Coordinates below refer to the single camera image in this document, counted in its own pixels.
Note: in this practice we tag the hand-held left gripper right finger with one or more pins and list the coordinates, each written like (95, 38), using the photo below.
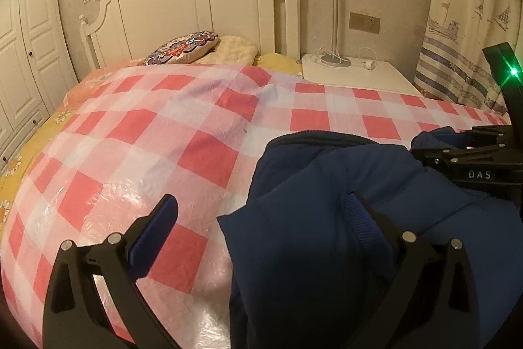
(361, 212)

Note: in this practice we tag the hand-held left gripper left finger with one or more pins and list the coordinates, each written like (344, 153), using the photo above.
(151, 234)

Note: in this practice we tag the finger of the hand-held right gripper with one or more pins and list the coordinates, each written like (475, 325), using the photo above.
(449, 157)
(486, 134)

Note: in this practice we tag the dark blue padded jacket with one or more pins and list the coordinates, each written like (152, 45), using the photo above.
(306, 230)

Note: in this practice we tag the red white checked plastic sheet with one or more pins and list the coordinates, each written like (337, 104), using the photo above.
(163, 136)

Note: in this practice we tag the boat print curtain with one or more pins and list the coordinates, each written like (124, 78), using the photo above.
(457, 26)

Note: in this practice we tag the white nightstand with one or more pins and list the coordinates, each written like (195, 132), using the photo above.
(367, 77)

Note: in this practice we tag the grey slim desk lamp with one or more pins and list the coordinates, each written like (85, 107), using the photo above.
(336, 60)

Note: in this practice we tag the yellow flowered bed sheet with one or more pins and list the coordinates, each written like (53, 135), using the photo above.
(28, 144)

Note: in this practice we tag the floral patterned pillow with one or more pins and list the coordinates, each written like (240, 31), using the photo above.
(184, 48)

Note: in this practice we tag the cream pillow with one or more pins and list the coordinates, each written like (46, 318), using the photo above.
(237, 48)

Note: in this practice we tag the white wardrobe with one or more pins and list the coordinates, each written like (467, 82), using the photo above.
(24, 46)

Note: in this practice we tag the white wooden headboard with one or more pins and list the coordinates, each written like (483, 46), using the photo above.
(163, 5)

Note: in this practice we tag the bronze wall socket plate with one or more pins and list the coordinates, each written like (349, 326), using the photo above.
(365, 22)

